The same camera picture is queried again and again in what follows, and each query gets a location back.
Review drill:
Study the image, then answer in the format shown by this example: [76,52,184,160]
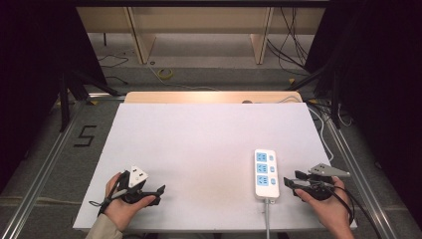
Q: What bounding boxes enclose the beige wooden desk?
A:
[76,6,326,66]

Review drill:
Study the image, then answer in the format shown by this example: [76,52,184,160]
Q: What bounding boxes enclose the person's right hand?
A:
[294,175,355,231]

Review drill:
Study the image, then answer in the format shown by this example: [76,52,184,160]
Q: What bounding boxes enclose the white power strip blue sockets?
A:
[254,148,281,201]

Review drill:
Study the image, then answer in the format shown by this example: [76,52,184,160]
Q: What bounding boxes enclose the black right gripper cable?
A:
[327,184,383,239]

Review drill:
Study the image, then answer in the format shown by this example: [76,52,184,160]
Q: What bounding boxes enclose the grey power strip cable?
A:
[264,198,272,239]

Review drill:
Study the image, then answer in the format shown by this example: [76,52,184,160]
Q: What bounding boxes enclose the aluminium floor rail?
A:
[0,93,126,239]
[307,99,399,239]

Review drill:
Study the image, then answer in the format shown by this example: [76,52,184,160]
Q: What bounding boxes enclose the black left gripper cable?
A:
[88,170,131,217]

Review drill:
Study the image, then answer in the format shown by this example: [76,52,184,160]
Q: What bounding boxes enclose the black curtain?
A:
[304,0,422,220]
[0,0,107,193]

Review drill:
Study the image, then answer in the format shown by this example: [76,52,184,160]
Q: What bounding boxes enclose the white cable beside table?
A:
[278,95,335,163]

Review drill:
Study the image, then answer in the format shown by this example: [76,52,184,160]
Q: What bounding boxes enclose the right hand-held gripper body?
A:
[307,162,351,201]

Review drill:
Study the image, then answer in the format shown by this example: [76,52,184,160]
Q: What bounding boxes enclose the black floor cables bundle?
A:
[266,7,312,78]

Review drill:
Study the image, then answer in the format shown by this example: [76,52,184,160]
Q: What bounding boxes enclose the black metal stand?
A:
[284,63,342,129]
[58,70,121,133]

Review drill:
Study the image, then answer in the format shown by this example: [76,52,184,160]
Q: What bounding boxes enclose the black tape floor mark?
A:
[73,124,98,148]

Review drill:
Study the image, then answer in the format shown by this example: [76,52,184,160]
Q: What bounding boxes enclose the person's left hand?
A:
[105,171,157,232]

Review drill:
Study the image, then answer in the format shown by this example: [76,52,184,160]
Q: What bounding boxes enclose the wooden table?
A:
[123,91,304,105]

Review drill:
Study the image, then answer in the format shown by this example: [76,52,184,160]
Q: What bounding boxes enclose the thin black floor cable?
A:
[97,54,129,86]

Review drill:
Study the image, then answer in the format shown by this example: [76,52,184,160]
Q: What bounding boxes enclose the yellow tape roll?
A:
[157,68,174,81]

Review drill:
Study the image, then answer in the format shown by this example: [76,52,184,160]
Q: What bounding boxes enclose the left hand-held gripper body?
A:
[115,165,151,205]

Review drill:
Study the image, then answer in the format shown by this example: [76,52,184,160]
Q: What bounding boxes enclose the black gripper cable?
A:
[88,170,131,217]
[327,184,383,239]

